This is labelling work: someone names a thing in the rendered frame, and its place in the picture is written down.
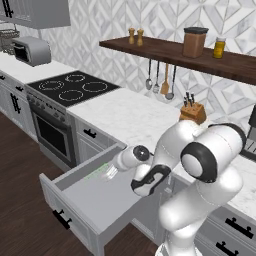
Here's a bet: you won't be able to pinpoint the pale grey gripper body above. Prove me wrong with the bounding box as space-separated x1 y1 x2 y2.
103 164 120 181

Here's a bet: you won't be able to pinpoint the open grey drawer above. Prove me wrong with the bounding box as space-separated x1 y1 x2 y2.
38 143 175 256

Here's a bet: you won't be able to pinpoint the grey drawer front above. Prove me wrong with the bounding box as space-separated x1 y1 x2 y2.
194 222 256 256
74 117 128 152
205 204 256 249

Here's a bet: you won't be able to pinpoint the grey cupboard door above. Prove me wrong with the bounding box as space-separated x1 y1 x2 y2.
131 175 168 245
76 132 112 165

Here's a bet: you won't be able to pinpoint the black glass hob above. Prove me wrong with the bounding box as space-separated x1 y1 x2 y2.
26 70 121 109

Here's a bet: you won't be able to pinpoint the hanging metal whisk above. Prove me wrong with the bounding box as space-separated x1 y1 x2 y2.
152 60 161 95

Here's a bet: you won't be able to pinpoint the hanging metal spoon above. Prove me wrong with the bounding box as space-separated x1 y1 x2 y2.
145 58 154 91

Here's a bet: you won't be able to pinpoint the hanging metal ladle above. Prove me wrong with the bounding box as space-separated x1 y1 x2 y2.
164 64 177 101

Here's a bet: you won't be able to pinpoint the hanging wooden spatula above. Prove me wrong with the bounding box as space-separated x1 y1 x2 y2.
160 62 171 96

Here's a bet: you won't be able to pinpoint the wooden knife block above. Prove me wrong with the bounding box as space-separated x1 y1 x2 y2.
178 91 208 126

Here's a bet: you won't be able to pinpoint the grey base cupboards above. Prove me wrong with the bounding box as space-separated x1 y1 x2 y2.
0 71 38 142

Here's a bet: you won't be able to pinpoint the dark wooden shelf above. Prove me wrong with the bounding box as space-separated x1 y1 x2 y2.
98 35 256 86

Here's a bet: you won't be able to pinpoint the wooden shaker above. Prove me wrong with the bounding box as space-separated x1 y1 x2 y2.
136 28 145 47
128 27 136 45

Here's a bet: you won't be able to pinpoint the black coffee machine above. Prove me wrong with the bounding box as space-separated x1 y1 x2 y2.
240 103 256 163

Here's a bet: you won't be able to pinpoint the grey toaster oven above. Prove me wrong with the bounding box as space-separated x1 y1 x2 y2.
11 36 52 67

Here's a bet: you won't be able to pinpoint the brown canister black lid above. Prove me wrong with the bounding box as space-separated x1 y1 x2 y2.
181 26 210 60

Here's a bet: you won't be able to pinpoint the yellow jar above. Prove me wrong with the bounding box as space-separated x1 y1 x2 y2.
212 36 227 60

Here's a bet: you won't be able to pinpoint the black drawer handle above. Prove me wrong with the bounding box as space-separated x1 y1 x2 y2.
224 216 255 240
215 241 240 256
82 128 98 139
52 208 73 231

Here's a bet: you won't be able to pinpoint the wire dish rack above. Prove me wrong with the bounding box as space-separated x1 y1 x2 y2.
0 28 21 55

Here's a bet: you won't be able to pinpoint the grey wall cupboard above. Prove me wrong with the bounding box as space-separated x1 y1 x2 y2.
0 0 72 30

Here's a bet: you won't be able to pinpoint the black cupboard handle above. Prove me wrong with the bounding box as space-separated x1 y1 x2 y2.
2 0 15 19

